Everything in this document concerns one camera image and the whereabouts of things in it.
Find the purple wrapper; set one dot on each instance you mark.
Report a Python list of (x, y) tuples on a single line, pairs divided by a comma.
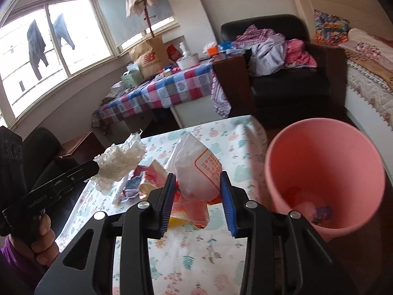
[(132, 187)]

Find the white cabinet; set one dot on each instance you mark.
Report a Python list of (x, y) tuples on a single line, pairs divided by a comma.
[(193, 113)]

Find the clear plastic bag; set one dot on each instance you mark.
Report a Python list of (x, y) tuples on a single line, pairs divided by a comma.
[(118, 89)]

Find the orange tissue box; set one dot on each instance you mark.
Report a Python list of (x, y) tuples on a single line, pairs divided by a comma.
[(211, 50)]

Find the checkered tablecloth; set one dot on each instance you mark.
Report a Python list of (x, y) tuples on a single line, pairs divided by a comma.
[(172, 89)]

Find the floral tablecloth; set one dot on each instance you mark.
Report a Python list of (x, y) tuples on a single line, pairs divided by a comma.
[(184, 252)]

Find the blue hanging garment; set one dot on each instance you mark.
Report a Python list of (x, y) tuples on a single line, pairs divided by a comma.
[(63, 29)]

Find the black leather armchair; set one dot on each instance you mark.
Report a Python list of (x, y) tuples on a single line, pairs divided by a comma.
[(291, 98)]

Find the grey window blind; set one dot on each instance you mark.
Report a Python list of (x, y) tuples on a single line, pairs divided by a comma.
[(107, 12)]

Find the brown paper bag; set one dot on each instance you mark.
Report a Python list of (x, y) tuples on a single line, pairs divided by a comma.
[(150, 55)]

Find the blue packet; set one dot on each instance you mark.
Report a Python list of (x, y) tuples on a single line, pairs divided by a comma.
[(225, 46)]

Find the clear bag with red print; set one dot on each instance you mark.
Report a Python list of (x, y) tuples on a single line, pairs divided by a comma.
[(196, 172)]

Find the pink dotted garment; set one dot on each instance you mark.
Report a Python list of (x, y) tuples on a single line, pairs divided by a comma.
[(299, 55)]

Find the cream hanging garment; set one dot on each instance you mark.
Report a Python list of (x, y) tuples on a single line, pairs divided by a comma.
[(133, 3)]

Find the small white box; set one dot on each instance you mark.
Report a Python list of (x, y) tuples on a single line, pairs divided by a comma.
[(169, 72)]

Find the brown leaf blanket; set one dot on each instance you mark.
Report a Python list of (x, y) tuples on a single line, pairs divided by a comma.
[(374, 70)]

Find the pink floral quilt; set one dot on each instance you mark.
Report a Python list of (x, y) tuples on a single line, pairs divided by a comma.
[(365, 41)]

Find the dark hanging garment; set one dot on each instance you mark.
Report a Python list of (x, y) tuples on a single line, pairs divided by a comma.
[(35, 46)]

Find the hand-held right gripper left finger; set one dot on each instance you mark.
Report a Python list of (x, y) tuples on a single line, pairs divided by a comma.
[(167, 202)]

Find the beige red-edged wrapper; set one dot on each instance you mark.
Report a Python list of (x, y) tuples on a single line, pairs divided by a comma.
[(147, 189)]

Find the person's left forearm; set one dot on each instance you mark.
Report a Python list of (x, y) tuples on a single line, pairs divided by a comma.
[(15, 264)]

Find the orange translucent plastic bag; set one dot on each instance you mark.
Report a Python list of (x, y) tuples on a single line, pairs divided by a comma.
[(190, 209)]

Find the red box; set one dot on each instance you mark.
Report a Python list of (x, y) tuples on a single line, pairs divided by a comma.
[(172, 52)]

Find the purple checkered shirt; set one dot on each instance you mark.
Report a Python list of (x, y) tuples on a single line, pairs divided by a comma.
[(251, 35)]

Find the wooden coat rack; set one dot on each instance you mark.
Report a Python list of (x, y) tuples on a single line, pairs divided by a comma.
[(149, 21)]

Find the brown wooden table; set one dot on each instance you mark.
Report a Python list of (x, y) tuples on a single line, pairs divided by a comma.
[(79, 147)]

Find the colourful cartoon pillow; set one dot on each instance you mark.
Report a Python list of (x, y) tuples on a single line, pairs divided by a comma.
[(331, 27)]

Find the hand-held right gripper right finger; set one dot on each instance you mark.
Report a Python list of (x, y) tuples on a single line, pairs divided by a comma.
[(228, 206)]

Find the red and white snack packet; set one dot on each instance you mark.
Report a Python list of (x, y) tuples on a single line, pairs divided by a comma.
[(153, 172)]

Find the white round tub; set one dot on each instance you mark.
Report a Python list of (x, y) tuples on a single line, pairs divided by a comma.
[(188, 63)]

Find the green box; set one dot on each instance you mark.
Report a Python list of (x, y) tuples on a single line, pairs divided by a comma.
[(132, 78)]

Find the person's left hand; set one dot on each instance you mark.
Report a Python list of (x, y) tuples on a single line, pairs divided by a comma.
[(44, 242)]

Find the black chair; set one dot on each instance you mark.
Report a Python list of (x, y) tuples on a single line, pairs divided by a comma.
[(40, 144)]

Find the purple face mask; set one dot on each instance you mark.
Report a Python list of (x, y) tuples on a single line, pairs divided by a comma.
[(324, 213)]

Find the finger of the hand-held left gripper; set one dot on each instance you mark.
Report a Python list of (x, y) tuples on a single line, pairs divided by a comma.
[(83, 172)]

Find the pink plastic bucket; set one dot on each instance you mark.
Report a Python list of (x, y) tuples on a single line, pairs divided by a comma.
[(325, 159)]

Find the window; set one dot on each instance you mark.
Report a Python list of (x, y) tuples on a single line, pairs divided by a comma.
[(83, 46)]

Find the purple patterned cloth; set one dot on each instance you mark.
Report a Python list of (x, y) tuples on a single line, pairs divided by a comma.
[(221, 101)]

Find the grey white garment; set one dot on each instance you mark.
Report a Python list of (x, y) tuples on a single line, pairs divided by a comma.
[(267, 58)]

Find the dark wooden side cabinet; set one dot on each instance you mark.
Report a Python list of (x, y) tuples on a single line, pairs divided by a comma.
[(233, 86)]

